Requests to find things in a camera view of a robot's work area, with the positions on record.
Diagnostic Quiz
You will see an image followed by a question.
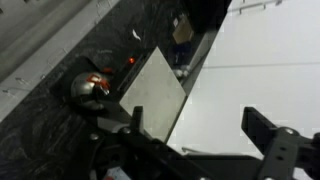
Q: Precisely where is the brown cardboard box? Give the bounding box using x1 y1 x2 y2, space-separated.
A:
172 14 195 45

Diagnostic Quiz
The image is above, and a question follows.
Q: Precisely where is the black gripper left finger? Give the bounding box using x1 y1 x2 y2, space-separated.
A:
88 106 201 180

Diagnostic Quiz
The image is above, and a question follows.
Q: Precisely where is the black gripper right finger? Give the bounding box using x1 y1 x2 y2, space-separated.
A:
240 107 320 180

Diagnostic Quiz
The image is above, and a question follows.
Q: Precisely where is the light grey cabinet door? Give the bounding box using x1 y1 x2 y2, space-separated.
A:
166 63 320 180

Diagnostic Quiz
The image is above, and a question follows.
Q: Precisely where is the steel black coffee machine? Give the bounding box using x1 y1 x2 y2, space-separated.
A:
49 46 188 144

